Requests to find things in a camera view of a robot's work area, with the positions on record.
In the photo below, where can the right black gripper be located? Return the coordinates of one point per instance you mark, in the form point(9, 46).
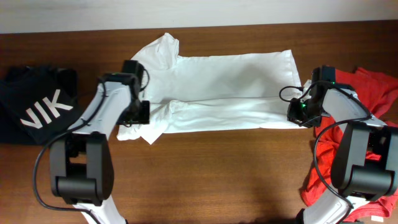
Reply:
point(292, 115)

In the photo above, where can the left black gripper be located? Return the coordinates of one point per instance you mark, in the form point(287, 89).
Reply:
point(144, 117)

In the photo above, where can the white printed t-shirt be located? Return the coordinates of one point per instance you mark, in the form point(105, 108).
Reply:
point(214, 93)

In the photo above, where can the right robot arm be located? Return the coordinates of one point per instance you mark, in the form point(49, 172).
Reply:
point(362, 170)

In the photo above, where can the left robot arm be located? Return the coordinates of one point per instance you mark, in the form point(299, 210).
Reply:
point(81, 168)

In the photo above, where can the red t-shirt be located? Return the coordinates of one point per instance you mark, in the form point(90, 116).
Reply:
point(377, 91)

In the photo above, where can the black folded t-shirt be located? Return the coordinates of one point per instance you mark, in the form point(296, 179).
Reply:
point(37, 103)

